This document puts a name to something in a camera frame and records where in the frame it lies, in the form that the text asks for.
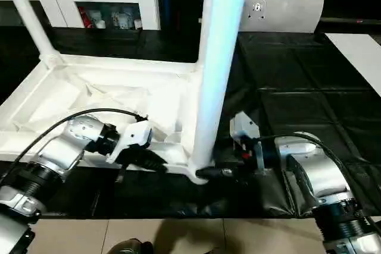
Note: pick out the white plastic table top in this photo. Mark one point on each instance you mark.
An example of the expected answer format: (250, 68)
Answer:
(119, 66)

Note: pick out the white plastic table leg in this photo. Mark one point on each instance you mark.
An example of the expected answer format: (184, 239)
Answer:
(217, 57)
(29, 13)
(204, 28)

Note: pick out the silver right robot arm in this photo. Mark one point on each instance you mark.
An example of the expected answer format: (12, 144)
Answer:
(312, 153)

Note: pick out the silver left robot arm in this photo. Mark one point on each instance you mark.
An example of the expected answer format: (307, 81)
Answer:
(74, 135)

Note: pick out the dark left robot foot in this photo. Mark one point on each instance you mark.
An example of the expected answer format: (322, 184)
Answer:
(131, 246)

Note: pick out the black work mat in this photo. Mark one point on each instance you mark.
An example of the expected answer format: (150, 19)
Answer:
(297, 72)

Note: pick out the black bar with red mark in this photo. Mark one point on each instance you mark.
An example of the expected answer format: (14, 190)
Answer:
(342, 21)

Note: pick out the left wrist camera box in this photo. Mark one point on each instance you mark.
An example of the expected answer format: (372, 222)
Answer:
(137, 132)

